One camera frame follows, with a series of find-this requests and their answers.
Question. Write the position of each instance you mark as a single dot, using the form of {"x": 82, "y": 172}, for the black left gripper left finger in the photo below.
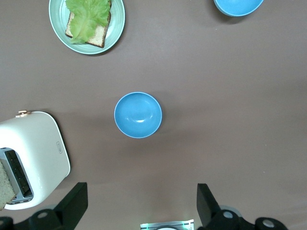
{"x": 72, "y": 206}

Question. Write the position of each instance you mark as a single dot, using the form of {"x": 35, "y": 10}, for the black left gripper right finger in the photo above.
{"x": 208, "y": 210}

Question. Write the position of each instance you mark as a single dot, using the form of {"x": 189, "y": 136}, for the blue bowl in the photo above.
{"x": 138, "y": 115}
{"x": 237, "y": 6}

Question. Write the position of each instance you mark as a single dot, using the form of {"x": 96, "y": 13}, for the white toaster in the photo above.
{"x": 40, "y": 143}

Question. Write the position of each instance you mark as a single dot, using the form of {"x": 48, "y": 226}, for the brown wholegrain bread slice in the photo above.
{"x": 4, "y": 187}

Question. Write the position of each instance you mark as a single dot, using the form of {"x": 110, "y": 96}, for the white bread slice dark crust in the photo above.
{"x": 98, "y": 36}

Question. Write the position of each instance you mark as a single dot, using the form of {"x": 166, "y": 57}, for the green plate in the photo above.
{"x": 116, "y": 26}

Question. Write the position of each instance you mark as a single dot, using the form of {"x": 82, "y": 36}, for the green lettuce leaf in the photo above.
{"x": 88, "y": 16}

